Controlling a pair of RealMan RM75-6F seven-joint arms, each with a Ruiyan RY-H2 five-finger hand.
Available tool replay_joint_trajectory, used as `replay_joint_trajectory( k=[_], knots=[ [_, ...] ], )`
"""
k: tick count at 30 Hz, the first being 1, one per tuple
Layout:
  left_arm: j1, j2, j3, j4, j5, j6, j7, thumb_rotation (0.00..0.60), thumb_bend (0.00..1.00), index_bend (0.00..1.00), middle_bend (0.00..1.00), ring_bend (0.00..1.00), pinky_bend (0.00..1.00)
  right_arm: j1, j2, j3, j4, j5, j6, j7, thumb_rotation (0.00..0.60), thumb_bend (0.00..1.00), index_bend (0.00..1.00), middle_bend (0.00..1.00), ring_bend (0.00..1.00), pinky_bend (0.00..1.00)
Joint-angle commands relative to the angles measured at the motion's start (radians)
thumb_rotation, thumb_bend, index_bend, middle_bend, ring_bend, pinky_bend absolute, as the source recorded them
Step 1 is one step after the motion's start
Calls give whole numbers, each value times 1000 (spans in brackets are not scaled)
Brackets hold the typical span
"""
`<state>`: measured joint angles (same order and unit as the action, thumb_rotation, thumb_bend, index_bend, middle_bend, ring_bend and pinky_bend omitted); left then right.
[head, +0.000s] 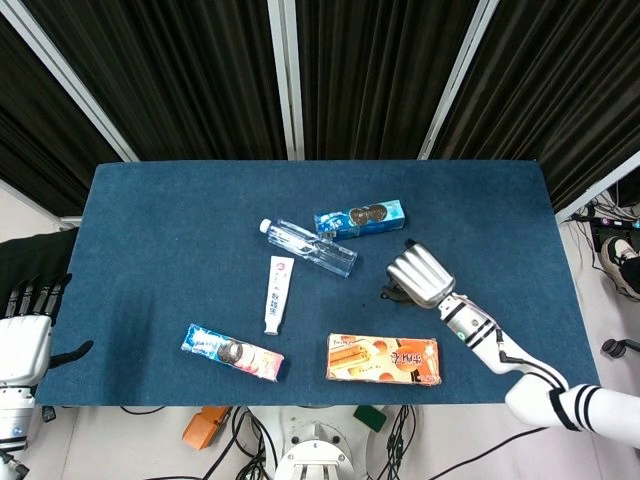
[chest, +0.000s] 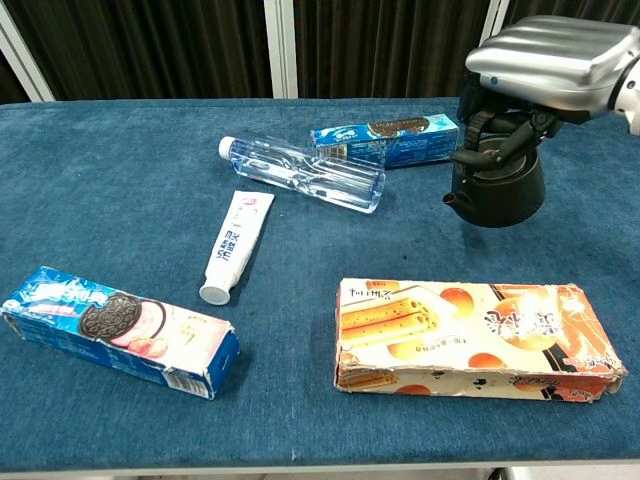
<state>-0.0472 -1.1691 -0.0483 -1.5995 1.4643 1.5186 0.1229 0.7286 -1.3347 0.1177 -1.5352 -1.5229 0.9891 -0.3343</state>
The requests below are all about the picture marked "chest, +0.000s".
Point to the orange egg roll biscuit box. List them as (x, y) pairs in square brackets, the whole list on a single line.
[(475, 340)]

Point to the black cast iron teapot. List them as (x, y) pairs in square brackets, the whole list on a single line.
[(505, 195)]

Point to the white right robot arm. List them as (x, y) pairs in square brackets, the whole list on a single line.
[(627, 95)]

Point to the blue velvet table cloth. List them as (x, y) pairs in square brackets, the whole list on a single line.
[(150, 200)]

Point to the white toothpaste tube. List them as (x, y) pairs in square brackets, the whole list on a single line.
[(235, 245)]

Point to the clear plastic water bottle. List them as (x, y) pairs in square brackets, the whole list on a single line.
[(305, 172)]

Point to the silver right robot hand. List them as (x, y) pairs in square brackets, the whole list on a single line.
[(540, 65)]

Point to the dark brown curtain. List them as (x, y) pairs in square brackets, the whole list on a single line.
[(150, 45)]

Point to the slim blue Oreo box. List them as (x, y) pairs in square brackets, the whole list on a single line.
[(395, 142)]

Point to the blue Oreo box pink print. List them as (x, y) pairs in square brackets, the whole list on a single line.
[(120, 330)]

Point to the white metal frame post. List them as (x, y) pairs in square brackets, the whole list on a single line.
[(492, 25), (20, 50), (281, 47)]

